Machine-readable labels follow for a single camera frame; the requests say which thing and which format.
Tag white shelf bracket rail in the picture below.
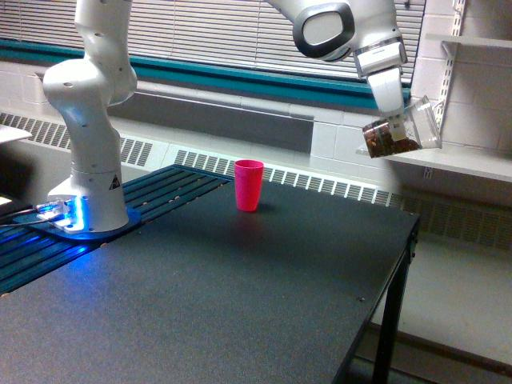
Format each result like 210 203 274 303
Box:
433 0 466 137

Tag black slotted mounting rail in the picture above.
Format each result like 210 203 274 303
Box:
1 166 234 294

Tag black table leg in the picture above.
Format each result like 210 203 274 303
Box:
371 219 420 383

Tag pink plastic cup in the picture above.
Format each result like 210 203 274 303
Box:
234 159 264 212

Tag black cables at base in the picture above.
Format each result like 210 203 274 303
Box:
0 203 49 229

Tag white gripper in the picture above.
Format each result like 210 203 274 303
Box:
354 39 407 141

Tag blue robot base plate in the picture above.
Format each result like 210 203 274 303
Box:
27 208 142 242

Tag white window blinds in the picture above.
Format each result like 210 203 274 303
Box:
0 0 426 86

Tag upper white wall shelf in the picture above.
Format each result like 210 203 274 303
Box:
426 34 512 49

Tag white radiator vent cover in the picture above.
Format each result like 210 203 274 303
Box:
0 111 512 251

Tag clear plastic cup with nuts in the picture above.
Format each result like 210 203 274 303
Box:
362 96 442 158

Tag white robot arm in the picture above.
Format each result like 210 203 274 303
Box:
39 1 407 235

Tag white wall shelf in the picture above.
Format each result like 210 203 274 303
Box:
426 34 512 49
355 135 512 183

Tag white object at left edge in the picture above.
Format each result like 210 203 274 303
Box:
0 124 32 144

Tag lower white wall shelf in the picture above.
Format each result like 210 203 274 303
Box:
355 135 512 183

